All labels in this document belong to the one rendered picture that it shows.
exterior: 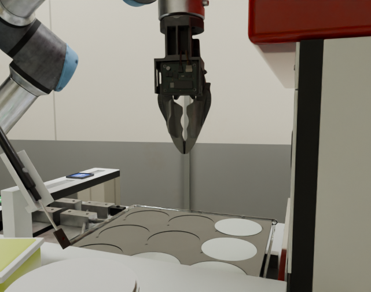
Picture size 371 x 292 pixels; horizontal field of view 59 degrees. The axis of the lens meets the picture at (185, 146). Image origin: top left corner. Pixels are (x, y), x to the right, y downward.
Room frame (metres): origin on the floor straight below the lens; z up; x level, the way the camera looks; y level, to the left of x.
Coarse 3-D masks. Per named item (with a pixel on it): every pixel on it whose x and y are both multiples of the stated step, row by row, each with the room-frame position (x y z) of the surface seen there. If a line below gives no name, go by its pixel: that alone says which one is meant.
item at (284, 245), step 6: (288, 198) 0.76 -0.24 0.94; (288, 204) 0.71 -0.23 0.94; (288, 210) 0.66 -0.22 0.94; (288, 216) 0.63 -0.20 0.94; (288, 222) 0.59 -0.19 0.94; (288, 228) 0.56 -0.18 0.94; (282, 246) 0.48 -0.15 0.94; (282, 252) 0.46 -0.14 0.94; (282, 258) 0.44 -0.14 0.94; (282, 264) 0.42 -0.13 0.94; (282, 270) 0.41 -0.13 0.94; (282, 276) 0.39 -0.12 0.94; (288, 276) 0.39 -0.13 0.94; (288, 282) 0.38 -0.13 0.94; (288, 288) 0.37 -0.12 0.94
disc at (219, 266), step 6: (198, 264) 0.51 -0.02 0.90; (204, 264) 0.51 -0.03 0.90; (210, 264) 0.51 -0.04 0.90; (216, 264) 0.51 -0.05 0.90; (222, 264) 0.51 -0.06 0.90; (228, 264) 0.51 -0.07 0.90; (222, 270) 0.49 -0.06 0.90; (228, 270) 0.49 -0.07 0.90; (234, 270) 0.49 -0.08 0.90; (240, 270) 0.49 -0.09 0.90
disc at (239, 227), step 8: (216, 224) 0.69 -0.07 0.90; (224, 224) 0.69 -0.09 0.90; (232, 224) 0.69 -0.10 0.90; (240, 224) 0.69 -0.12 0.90; (248, 224) 0.69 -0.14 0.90; (256, 224) 0.69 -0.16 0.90; (224, 232) 0.65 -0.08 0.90; (232, 232) 0.65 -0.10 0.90; (240, 232) 0.65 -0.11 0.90; (248, 232) 0.65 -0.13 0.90; (256, 232) 0.65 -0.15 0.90
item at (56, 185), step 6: (96, 168) 1.05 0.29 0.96; (96, 174) 0.95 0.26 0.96; (102, 174) 0.95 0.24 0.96; (54, 180) 0.87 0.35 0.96; (60, 180) 0.87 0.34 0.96; (66, 180) 0.88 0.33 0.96; (72, 180) 0.88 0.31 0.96; (78, 180) 0.87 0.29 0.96; (84, 180) 0.87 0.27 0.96; (48, 186) 0.82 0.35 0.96; (54, 186) 0.82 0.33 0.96; (60, 186) 0.80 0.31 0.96; (66, 186) 0.80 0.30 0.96
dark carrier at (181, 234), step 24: (120, 216) 0.75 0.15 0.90; (144, 216) 0.75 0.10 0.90; (168, 216) 0.75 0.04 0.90; (192, 216) 0.75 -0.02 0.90; (216, 216) 0.75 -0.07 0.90; (96, 240) 0.61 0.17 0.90; (120, 240) 0.61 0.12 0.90; (144, 240) 0.61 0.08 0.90; (168, 240) 0.61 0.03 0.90; (192, 240) 0.61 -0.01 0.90; (264, 240) 0.61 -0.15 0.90; (192, 264) 0.51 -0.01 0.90; (240, 264) 0.51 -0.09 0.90
